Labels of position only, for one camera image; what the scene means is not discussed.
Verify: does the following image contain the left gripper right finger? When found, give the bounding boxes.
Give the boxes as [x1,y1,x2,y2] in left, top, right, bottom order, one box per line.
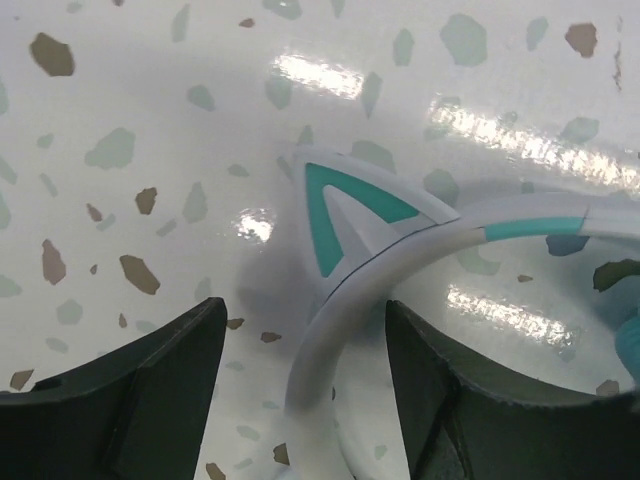
[385,301,639,479]

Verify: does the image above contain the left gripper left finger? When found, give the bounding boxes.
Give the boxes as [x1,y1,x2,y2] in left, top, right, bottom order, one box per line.
[1,297,227,479]

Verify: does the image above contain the teal white cat-ear headphones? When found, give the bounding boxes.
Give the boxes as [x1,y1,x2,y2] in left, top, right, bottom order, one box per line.
[285,146,639,479]

